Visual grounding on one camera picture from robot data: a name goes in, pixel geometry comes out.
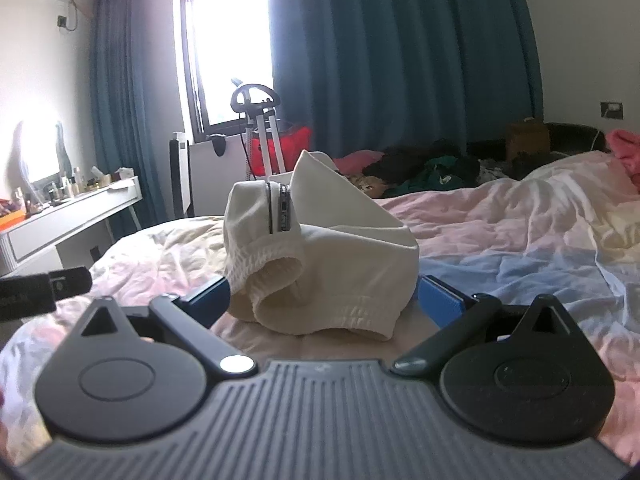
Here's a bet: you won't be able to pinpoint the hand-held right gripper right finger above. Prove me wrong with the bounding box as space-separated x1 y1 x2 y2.
392 274 573 378

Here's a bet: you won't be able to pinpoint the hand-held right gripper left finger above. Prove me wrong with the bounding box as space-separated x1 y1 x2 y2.
75 276 258 378

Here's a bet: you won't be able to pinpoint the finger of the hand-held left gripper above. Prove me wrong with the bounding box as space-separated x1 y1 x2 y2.
47 267 94 296

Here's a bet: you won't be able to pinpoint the cream white pants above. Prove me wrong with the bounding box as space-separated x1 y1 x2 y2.
222 150 421 343

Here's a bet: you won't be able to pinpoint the pile of dark clothes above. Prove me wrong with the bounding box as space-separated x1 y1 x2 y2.
345 137 516 197

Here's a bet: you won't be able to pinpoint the white vanity desk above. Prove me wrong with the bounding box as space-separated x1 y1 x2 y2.
0 176 143 273

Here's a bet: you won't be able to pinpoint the pastel pink bed quilt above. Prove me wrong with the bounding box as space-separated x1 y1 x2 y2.
0 150 640 461

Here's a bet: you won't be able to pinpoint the group of cosmetic bottles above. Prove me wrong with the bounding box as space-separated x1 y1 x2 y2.
12 164 126 207

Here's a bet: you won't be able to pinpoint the black and white tower appliance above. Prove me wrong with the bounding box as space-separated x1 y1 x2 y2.
170 131 194 219

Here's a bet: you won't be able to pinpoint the vanity mirror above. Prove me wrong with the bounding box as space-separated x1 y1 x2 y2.
14 109 67 187

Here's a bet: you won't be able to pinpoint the red bag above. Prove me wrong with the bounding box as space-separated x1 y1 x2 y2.
250 127 314 177

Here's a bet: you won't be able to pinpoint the brown bag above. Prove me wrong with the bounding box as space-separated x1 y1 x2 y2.
504 117 551 162

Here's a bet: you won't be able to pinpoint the garment steamer stand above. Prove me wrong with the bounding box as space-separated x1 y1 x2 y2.
230 77 289 182

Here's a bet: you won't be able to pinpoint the blue curtain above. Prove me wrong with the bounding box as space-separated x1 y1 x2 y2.
90 0 185 222
270 0 545 162

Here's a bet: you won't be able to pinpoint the black headboard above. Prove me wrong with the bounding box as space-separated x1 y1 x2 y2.
467 121 612 181

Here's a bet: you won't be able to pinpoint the pink fluffy cloth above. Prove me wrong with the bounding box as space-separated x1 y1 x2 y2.
606 129 640 182

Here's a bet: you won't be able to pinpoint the window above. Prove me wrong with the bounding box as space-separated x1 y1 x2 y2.
177 0 282 144

